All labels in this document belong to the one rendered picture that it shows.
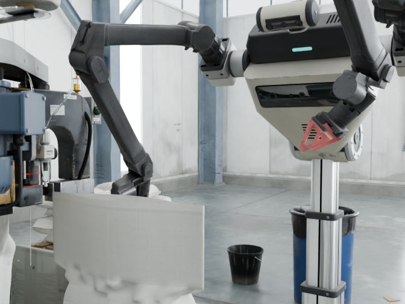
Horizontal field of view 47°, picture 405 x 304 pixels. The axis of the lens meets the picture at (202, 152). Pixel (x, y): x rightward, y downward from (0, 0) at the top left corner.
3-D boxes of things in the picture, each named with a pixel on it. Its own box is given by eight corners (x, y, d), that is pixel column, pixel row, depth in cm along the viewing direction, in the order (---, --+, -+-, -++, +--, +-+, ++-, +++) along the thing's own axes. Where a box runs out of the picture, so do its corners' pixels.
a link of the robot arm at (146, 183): (154, 178, 146) (143, 167, 149) (137, 186, 142) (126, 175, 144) (152, 193, 150) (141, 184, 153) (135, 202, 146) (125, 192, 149)
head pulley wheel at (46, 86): (56, 92, 142) (56, 84, 142) (32, 90, 134) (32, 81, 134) (36, 93, 146) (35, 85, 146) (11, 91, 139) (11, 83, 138)
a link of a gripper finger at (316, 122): (288, 139, 113) (316, 111, 109) (298, 139, 119) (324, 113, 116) (307, 160, 111) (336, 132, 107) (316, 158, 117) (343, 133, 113)
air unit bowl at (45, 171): (53, 182, 130) (53, 160, 130) (44, 183, 128) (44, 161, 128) (46, 181, 132) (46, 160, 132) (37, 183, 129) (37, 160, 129)
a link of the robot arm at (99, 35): (88, 20, 110) (66, 14, 117) (87, 76, 115) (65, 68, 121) (216, 25, 142) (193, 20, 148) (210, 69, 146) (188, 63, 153)
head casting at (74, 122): (92, 178, 151) (91, 86, 150) (30, 186, 130) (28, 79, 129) (30, 173, 166) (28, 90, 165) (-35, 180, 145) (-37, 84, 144)
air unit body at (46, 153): (58, 186, 132) (57, 131, 131) (44, 187, 127) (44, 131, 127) (47, 184, 134) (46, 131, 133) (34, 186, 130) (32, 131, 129)
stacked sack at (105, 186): (163, 196, 496) (163, 183, 495) (138, 202, 458) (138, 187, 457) (115, 192, 529) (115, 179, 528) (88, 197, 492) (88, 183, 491)
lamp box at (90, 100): (101, 124, 154) (100, 97, 154) (91, 124, 151) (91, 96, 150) (84, 124, 158) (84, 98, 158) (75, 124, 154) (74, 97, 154)
